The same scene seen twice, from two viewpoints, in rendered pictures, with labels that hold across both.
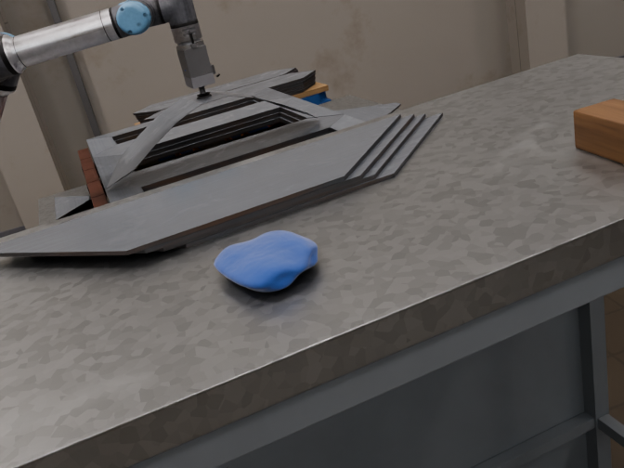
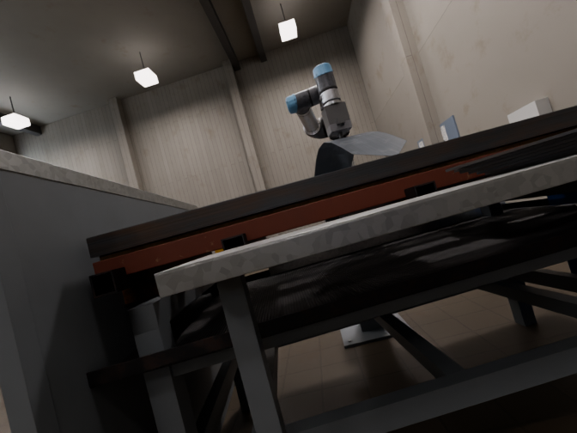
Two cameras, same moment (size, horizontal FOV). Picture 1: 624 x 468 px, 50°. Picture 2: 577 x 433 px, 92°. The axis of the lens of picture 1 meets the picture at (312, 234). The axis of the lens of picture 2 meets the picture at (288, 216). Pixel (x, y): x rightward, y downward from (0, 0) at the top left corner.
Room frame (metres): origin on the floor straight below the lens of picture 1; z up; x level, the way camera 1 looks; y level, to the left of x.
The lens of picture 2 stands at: (1.88, -0.92, 0.76)
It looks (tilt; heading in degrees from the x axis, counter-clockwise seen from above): 2 degrees up; 104
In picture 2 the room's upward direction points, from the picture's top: 16 degrees counter-clockwise
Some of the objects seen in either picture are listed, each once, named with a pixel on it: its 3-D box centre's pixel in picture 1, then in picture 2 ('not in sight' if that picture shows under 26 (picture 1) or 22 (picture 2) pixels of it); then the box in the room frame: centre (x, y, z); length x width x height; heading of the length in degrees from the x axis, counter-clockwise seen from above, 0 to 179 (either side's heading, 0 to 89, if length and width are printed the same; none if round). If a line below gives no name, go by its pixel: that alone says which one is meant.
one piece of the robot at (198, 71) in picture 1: (199, 62); (336, 117); (1.88, 0.19, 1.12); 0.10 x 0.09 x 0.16; 109
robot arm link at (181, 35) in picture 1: (187, 34); (330, 99); (1.88, 0.20, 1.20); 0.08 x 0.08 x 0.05
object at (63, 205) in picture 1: (73, 203); not in sight; (2.30, 0.80, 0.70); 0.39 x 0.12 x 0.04; 17
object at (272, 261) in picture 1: (268, 259); not in sight; (0.64, 0.05, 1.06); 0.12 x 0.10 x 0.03; 31
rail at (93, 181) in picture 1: (104, 214); not in sight; (1.79, 0.55, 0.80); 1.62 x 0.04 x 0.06; 17
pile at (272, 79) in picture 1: (227, 97); not in sight; (2.96, 0.23, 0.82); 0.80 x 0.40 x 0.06; 107
